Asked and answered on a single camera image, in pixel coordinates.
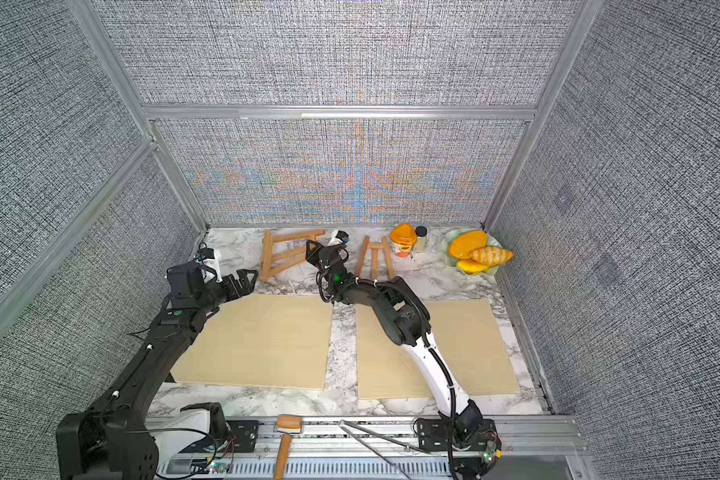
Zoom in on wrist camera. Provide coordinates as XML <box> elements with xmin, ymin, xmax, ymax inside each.
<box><xmin>196</xmin><ymin>246</ymin><xmax>222</xmax><ymax>283</ymax></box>
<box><xmin>328</xmin><ymin>229</ymin><xmax>349</xmax><ymax>246</ymax></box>

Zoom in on yellow fruit toy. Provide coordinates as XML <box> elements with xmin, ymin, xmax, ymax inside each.
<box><xmin>456</xmin><ymin>259</ymin><xmax>490</xmax><ymax>275</ymax></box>

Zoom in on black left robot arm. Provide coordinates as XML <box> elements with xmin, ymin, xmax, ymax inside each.
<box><xmin>56</xmin><ymin>261</ymin><xmax>258</xmax><ymax>479</ymax></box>

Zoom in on green plate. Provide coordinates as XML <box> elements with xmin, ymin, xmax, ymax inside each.
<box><xmin>439</xmin><ymin>229</ymin><xmax>514</xmax><ymax>275</ymax></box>

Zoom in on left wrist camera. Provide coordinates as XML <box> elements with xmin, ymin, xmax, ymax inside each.
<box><xmin>196</xmin><ymin>246</ymin><xmax>222</xmax><ymax>283</ymax></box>

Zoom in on striped bread toy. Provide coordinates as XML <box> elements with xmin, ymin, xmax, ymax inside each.
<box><xmin>469</xmin><ymin>245</ymin><xmax>514</xmax><ymax>267</ymax></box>

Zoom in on wooden handled brush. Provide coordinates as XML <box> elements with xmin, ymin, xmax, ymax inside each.
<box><xmin>273</xmin><ymin>415</ymin><xmax>303</xmax><ymax>480</ymax></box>

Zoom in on metal tongs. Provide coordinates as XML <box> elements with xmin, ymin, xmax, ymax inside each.
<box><xmin>337</xmin><ymin>419</ymin><xmax>442</xmax><ymax>480</ymax></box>

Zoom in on small black-capped bottle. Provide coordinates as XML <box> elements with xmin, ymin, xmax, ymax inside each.
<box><xmin>412</xmin><ymin>226</ymin><xmax>429</xmax><ymax>253</ymax></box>

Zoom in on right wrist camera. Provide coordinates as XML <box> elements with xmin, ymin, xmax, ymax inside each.
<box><xmin>328</xmin><ymin>229</ymin><xmax>349</xmax><ymax>246</ymax></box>

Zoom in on wooden canvas board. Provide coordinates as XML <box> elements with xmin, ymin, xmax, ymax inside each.
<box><xmin>171</xmin><ymin>294</ymin><xmax>333</xmax><ymax>390</ymax></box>
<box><xmin>355</xmin><ymin>300</ymin><xmax>519</xmax><ymax>400</ymax></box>

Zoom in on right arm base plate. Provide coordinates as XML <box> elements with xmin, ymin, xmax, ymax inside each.
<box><xmin>413</xmin><ymin>415</ymin><xmax>502</xmax><ymax>452</ymax></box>

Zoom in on orange mango toy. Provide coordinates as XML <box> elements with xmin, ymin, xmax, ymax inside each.
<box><xmin>448</xmin><ymin>230</ymin><xmax>488</xmax><ymax>260</ymax></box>

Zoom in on wooden easel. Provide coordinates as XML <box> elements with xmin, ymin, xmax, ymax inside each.
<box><xmin>260</xmin><ymin>229</ymin><xmax>326</xmax><ymax>279</ymax></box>
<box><xmin>354</xmin><ymin>236</ymin><xmax>396</xmax><ymax>280</ymax></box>

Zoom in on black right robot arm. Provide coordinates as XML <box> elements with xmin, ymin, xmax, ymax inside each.
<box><xmin>305</xmin><ymin>240</ymin><xmax>483</xmax><ymax>450</ymax></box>

